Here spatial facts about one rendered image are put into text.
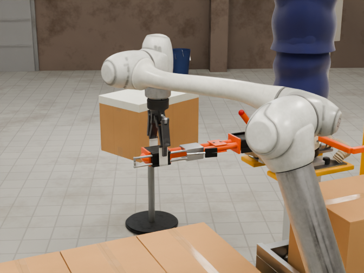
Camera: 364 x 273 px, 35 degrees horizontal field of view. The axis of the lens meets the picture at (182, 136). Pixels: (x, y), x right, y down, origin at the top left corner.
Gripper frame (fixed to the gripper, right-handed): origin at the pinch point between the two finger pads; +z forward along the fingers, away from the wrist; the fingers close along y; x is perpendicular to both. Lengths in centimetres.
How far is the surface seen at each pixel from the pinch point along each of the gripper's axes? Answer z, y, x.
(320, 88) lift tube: -20, -10, -60
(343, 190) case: 32, 8, -91
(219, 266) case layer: 73, 35, -45
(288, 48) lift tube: -35, -4, -49
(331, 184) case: 32, 16, -91
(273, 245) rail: 67, 34, -74
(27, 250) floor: 127, 194, 18
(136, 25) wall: 46, 805, -294
